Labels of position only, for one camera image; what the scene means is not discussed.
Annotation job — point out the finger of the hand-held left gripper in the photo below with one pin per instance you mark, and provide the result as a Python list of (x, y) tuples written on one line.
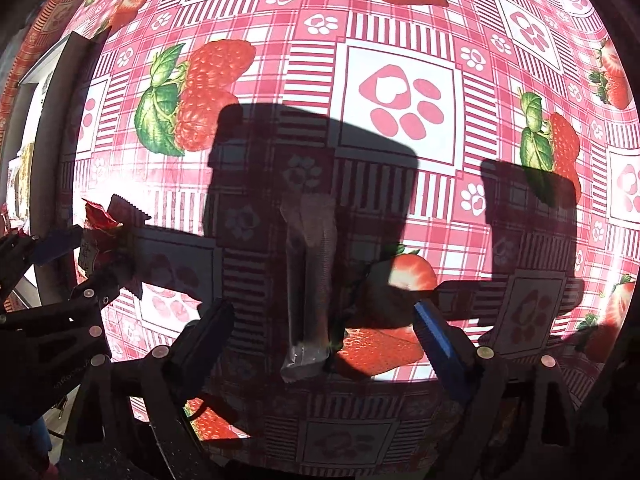
[(55, 249), (92, 305)]

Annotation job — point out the yellow rice cracker packet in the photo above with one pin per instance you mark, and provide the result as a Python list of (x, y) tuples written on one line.
[(22, 175)]

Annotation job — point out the clear stick snack packet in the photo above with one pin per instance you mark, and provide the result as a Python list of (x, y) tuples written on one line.
[(307, 285)]

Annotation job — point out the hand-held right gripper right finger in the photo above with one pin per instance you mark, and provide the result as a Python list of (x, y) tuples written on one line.
[(440, 345)]

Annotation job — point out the small red gold-label packet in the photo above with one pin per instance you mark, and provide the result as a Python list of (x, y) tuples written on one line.
[(100, 240)]

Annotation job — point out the strawberry printed tablecloth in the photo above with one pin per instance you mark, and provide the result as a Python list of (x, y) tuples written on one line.
[(400, 35)]

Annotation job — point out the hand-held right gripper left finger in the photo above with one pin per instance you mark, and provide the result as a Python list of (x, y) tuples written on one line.
[(200, 345)]

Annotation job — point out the white cardboard box tray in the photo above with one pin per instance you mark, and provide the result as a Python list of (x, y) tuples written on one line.
[(55, 70)]

